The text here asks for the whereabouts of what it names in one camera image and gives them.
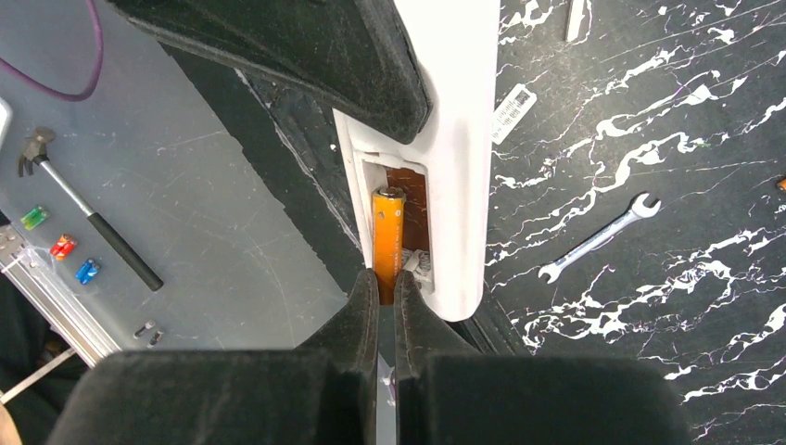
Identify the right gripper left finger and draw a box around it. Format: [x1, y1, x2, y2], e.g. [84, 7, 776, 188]
[49, 270, 379, 444]

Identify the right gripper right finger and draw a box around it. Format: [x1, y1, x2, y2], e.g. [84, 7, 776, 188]
[394, 272, 691, 444]

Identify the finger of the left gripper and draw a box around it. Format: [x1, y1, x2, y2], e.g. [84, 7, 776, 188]
[110, 0, 432, 144]

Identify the orange battery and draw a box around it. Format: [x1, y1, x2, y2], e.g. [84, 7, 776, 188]
[372, 186, 405, 306]

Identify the white remote control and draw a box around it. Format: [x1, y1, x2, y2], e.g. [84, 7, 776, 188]
[334, 1, 501, 322]

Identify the remote battery cover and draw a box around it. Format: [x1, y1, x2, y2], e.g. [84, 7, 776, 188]
[491, 83, 538, 145]

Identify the silver open-end wrench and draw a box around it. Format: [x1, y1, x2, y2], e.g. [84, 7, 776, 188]
[538, 192, 662, 284]

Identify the green battery pair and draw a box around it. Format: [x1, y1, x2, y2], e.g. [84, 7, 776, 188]
[20, 205, 50, 231]

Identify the aluminium frame rail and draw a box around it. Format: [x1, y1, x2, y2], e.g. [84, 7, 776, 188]
[1, 224, 120, 366]

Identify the claw hammer black handle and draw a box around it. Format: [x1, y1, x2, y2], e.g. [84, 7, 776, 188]
[17, 126, 164, 291]

